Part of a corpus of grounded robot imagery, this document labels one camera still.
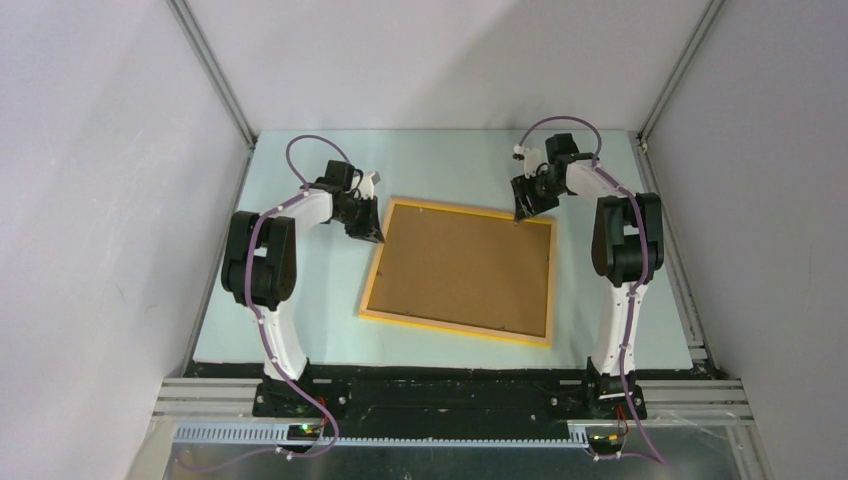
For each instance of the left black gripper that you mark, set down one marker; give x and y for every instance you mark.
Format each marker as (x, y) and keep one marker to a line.
(371, 229)

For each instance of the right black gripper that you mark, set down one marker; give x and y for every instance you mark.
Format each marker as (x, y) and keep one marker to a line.
(522, 187)

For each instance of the brown cardboard backing board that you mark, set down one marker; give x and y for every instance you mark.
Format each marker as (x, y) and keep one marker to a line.
(464, 272)

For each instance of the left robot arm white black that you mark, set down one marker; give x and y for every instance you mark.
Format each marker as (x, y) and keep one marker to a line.
(259, 267)

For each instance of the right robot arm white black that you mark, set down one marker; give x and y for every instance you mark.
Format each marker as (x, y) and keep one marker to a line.
(627, 248)

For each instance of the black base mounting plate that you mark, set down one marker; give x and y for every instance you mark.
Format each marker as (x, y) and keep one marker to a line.
(329, 387)

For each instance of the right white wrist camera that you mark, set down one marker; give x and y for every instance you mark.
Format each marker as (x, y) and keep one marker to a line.
(531, 158)

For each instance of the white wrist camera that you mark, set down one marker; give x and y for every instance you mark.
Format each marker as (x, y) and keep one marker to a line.
(531, 158)
(366, 185)

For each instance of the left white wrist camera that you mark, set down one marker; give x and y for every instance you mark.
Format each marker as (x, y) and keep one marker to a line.
(366, 185)

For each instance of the right aluminium corner post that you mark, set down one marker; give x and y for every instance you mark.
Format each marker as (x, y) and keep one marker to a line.
(697, 37)

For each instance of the aluminium corner post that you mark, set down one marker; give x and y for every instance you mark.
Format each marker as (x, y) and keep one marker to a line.
(204, 53)
(697, 37)

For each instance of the aluminium extrusion rail front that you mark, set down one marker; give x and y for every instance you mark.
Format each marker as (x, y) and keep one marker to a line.
(221, 411)

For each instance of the left aluminium corner post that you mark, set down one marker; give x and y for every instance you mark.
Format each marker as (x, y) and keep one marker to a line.
(204, 53)

